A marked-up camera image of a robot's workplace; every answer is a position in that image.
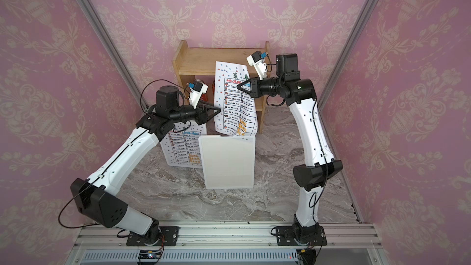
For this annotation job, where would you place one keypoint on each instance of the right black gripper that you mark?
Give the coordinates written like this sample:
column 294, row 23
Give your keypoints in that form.
column 257, row 85

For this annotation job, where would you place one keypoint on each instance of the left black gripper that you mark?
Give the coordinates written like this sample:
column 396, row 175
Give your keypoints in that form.
column 200, row 119

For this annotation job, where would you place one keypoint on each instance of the paper menu sheet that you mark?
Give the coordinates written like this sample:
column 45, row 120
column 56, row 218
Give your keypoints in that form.
column 184, row 149
column 238, row 115

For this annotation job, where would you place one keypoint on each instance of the white rack board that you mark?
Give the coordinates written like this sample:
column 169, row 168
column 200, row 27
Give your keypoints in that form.
column 228, row 162
column 180, row 127

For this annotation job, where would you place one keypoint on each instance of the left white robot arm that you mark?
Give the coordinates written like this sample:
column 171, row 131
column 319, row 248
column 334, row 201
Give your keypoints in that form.
column 96, row 196

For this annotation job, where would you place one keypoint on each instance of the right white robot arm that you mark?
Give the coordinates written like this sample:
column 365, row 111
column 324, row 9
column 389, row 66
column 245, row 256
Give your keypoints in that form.
column 320, row 164

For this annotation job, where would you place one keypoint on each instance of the small green circuit board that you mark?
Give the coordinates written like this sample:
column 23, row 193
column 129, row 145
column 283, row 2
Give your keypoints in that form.
column 153, row 255

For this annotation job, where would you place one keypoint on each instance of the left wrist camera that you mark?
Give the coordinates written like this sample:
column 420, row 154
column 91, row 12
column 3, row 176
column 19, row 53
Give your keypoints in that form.
column 197, row 89

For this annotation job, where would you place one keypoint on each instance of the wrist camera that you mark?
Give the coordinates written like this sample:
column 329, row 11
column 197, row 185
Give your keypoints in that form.
column 197, row 89
column 257, row 60

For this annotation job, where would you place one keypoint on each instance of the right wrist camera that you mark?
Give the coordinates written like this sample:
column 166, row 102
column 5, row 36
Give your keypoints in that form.
column 257, row 60

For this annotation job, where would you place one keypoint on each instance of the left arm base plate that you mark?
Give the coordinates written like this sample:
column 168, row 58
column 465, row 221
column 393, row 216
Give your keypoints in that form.
column 168, row 234

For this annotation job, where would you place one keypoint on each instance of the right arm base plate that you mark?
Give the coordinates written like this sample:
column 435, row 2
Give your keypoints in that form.
column 298, row 235

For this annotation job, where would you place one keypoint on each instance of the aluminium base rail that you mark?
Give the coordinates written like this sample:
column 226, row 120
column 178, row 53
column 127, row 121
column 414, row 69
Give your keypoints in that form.
column 233, row 242

